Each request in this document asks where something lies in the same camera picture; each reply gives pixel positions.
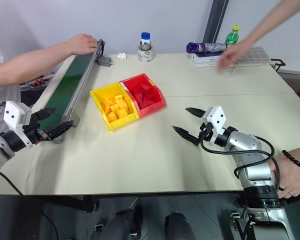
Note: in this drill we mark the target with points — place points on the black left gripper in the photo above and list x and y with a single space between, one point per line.
35 132

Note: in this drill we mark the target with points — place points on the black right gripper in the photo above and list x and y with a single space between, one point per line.
205 132

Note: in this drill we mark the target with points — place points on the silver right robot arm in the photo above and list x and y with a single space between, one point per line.
242 143

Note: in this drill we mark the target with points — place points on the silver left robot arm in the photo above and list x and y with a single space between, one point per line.
0 147

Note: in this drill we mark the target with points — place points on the forearm of white-shirted person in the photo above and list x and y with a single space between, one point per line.
32 65

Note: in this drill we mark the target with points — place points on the slim bare forearm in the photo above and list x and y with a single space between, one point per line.
277 20

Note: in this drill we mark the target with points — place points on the green conveyor belt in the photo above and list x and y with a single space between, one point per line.
65 85

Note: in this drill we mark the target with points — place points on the stack of white boxes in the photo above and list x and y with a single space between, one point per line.
205 60

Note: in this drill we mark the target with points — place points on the slim bare hand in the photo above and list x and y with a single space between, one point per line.
236 53

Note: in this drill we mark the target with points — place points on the hand of white-shirted person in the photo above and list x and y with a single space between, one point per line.
83 43

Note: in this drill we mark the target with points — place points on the hand with ring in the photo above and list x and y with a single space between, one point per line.
291 178

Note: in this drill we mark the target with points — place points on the red plastic bin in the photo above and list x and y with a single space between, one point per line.
152 106

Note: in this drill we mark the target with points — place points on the small yellow block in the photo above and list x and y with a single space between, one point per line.
153 82

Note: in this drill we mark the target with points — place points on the orange block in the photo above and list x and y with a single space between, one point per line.
114 108
111 100
122 113
119 98
122 104
106 105
111 117

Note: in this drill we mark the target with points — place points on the red block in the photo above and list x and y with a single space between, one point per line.
145 88
139 97

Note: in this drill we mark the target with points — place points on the yellow plastic bin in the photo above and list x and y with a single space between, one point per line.
120 122

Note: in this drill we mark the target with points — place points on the purple folded umbrella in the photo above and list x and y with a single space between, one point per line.
205 47

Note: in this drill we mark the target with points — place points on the white tape roll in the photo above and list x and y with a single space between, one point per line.
146 56

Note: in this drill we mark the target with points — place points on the blue-capped white bottle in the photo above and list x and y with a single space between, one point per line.
145 40

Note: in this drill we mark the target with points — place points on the crumpled white tissue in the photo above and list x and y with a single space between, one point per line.
122 56

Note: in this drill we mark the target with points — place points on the green plastic bottle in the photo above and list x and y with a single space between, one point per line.
232 37

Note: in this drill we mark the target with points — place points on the dark rounded shape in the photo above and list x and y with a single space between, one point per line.
120 225
178 226

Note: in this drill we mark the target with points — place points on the dark grey pillar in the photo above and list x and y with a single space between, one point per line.
213 22

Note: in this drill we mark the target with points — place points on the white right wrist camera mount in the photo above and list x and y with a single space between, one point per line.
216 117

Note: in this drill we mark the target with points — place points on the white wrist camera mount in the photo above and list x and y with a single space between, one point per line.
13 113
216 117

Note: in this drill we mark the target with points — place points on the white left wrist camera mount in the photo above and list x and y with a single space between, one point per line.
13 113

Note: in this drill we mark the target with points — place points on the black table frame bar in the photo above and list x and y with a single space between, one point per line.
65 201

